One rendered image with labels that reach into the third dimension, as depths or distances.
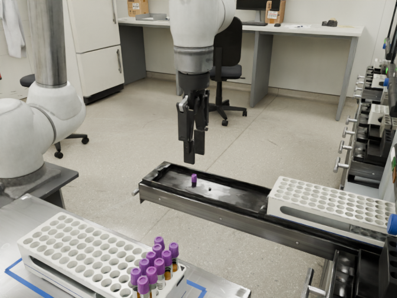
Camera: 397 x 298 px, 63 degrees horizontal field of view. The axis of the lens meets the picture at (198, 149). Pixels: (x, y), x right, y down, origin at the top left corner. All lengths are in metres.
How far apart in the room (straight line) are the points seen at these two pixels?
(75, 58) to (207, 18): 3.34
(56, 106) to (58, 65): 0.13
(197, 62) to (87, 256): 0.44
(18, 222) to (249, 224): 0.52
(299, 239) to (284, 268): 1.04
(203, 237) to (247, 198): 1.10
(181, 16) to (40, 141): 0.65
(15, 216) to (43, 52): 0.55
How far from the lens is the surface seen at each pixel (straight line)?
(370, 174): 1.11
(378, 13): 4.16
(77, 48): 3.93
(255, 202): 0.83
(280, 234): 0.77
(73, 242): 0.64
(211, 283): 0.61
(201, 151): 0.87
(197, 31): 0.71
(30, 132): 1.11
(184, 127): 0.76
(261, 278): 1.74
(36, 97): 1.21
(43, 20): 1.14
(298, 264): 1.84
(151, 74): 5.22
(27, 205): 0.87
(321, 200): 0.77
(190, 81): 0.74
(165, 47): 4.99
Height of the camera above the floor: 1.28
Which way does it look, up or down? 27 degrees down
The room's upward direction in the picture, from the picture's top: straight up
